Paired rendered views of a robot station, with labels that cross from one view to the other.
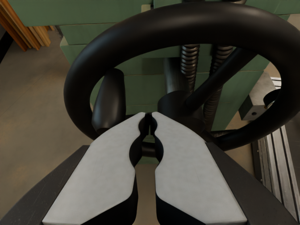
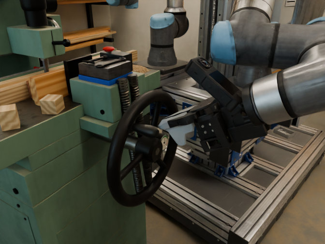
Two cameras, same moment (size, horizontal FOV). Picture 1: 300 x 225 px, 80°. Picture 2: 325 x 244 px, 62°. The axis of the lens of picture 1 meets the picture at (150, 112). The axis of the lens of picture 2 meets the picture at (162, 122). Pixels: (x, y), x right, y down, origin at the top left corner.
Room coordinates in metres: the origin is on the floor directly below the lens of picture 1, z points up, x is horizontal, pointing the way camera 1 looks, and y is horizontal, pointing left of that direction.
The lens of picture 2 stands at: (-0.17, 0.45, 1.16)
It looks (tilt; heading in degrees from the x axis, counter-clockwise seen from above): 26 degrees down; 297
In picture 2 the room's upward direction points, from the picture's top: straight up
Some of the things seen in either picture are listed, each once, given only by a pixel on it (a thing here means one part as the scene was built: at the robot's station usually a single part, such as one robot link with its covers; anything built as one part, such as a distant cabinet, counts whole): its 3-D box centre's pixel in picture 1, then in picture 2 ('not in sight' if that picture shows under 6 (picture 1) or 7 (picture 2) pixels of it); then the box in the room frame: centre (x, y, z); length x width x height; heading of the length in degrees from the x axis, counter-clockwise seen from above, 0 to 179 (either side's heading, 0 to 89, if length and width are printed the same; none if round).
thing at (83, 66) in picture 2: not in sight; (109, 65); (0.26, -0.09, 0.99); 0.13 x 0.11 x 0.06; 86
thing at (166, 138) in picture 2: (276, 101); (160, 143); (0.23, -0.31, 0.65); 0.06 x 0.04 x 0.08; 86
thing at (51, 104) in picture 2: not in sight; (52, 104); (0.33, 0.04, 0.92); 0.04 x 0.04 x 0.03; 21
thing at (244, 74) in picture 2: not in sight; (253, 71); (-0.01, -0.64, 0.87); 0.15 x 0.15 x 0.10
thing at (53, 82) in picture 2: not in sight; (71, 79); (0.39, -0.08, 0.94); 0.23 x 0.02 x 0.07; 86
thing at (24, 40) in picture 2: not in sight; (37, 43); (0.48, -0.07, 1.03); 0.14 x 0.07 x 0.09; 176
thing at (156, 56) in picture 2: not in sight; (162, 53); (0.47, -0.78, 0.87); 0.15 x 0.15 x 0.10
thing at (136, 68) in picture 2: not in sight; (134, 68); (0.36, -0.34, 0.91); 0.10 x 0.07 x 0.02; 176
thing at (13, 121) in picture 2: not in sight; (8, 117); (0.35, 0.14, 0.92); 0.04 x 0.03 x 0.04; 143
